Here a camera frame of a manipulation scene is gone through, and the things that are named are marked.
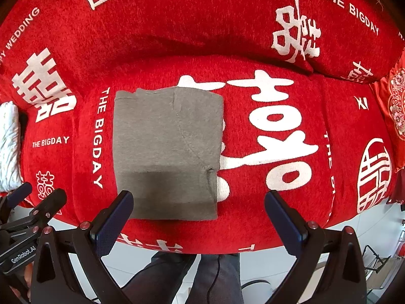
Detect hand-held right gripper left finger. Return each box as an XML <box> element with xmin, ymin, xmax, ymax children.
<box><xmin>30</xmin><ymin>191</ymin><xmax>134</xmax><ymax>304</ymax></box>

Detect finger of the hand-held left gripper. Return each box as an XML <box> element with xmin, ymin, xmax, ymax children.
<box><xmin>0</xmin><ymin>183</ymin><xmax>34</xmax><ymax>219</ymax></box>
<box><xmin>0</xmin><ymin>189</ymin><xmax>68</xmax><ymax>233</ymax></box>

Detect red embroidered pillow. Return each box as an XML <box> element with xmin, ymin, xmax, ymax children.
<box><xmin>370</xmin><ymin>60</ymin><xmax>405</xmax><ymax>148</ymax></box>

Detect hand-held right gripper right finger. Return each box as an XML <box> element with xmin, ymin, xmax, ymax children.
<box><xmin>264</xmin><ymin>190</ymin><xmax>368</xmax><ymax>304</ymax></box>

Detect metal wire rack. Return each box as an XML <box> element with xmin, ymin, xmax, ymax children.
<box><xmin>361</xmin><ymin>244</ymin><xmax>402</xmax><ymax>292</ymax></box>

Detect white cloth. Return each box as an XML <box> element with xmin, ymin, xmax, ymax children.
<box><xmin>0</xmin><ymin>101</ymin><xmax>23</xmax><ymax>194</ymax></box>

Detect person's grey pants legs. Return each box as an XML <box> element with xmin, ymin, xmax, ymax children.
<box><xmin>122</xmin><ymin>251</ymin><xmax>244</xmax><ymax>304</ymax></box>

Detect red printed sofa cover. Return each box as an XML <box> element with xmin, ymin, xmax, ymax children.
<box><xmin>0</xmin><ymin>0</ymin><xmax>405</xmax><ymax>255</ymax></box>

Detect grey knit sweater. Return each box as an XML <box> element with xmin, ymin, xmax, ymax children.
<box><xmin>113</xmin><ymin>86</ymin><xmax>225</xmax><ymax>220</ymax></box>

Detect black cable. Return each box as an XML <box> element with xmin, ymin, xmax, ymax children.
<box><xmin>206</xmin><ymin>253</ymin><xmax>222</xmax><ymax>304</ymax></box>

